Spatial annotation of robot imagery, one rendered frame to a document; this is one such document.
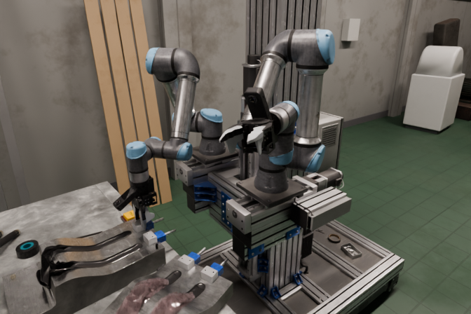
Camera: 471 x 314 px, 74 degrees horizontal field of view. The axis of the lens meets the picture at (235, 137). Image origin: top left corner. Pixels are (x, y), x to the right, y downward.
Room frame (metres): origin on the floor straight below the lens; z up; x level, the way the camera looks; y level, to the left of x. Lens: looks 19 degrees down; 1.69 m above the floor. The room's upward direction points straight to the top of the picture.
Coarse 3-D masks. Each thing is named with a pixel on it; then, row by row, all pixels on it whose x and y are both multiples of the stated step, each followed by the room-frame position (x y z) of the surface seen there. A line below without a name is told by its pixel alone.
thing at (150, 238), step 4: (148, 232) 1.05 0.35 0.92; (152, 232) 1.05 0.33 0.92; (156, 232) 1.07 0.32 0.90; (160, 232) 1.07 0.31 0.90; (168, 232) 1.08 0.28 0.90; (172, 232) 1.09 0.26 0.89; (144, 236) 1.03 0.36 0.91; (148, 236) 1.03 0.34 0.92; (152, 236) 1.03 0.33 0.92; (156, 236) 1.03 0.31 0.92; (160, 236) 1.04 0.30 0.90; (164, 236) 1.05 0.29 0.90; (144, 240) 1.03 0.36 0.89; (148, 240) 1.01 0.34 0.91; (152, 240) 1.01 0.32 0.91; (156, 240) 1.03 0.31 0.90; (160, 240) 1.04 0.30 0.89; (164, 240) 1.05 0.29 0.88; (148, 244) 1.01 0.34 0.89; (152, 244) 1.01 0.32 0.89
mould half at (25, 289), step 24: (72, 240) 1.01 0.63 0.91; (96, 240) 1.05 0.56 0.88; (120, 240) 1.04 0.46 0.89; (120, 264) 0.91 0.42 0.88; (144, 264) 0.94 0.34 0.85; (24, 288) 0.83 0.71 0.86; (48, 288) 0.83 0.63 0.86; (72, 288) 0.79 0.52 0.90; (96, 288) 0.83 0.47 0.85; (120, 288) 0.88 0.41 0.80; (24, 312) 0.73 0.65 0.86; (48, 312) 0.74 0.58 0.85; (72, 312) 0.78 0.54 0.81
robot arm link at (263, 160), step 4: (260, 156) 1.20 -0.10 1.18; (264, 156) 1.18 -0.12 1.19; (260, 160) 1.20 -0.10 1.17; (264, 160) 1.18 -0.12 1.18; (268, 160) 1.17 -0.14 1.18; (260, 164) 1.20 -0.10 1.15; (264, 164) 1.18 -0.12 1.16; (268, 164) 1.17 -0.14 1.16; (272, 164) 1.17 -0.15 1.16; (264, 168) 1.18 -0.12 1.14; (268, 168) 1.17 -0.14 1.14; (272, 168) 1.17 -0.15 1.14; (276, 168) 1.17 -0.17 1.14; (280, 168) 1.17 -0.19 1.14
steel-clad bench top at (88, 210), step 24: (72, 192) 1.58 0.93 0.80; (96, 192) 1.58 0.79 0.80; (0, 216) 1.34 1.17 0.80; (24, 216) 1.34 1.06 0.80; (48, 216) 1.34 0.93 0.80; (72, 216) 1.34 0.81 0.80; (96, 216) 1.34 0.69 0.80; (120, 216) 1.34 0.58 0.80; (24, 240) 1.15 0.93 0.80; (48, 240) 1.15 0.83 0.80; (0, 264) 1.01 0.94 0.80; (24, 264) 1.01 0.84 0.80; (0, 288) 0.89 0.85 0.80; (0, 312) 0.79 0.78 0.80; (96, 312) 0.79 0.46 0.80
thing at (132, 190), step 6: (132, 186) 1.13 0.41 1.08; (126, 192) 1.11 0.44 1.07; (132, 192) 1.10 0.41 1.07; (138, 192) 1.11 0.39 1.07; (120, 198) 1.09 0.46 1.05; (126, 198) 1.08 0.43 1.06; (132, 198) 1.09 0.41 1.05; (114, 204) 1.07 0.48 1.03; (120, 204) 1.06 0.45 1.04; (126, 204) 1.08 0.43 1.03; (120, 210) 1.06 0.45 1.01
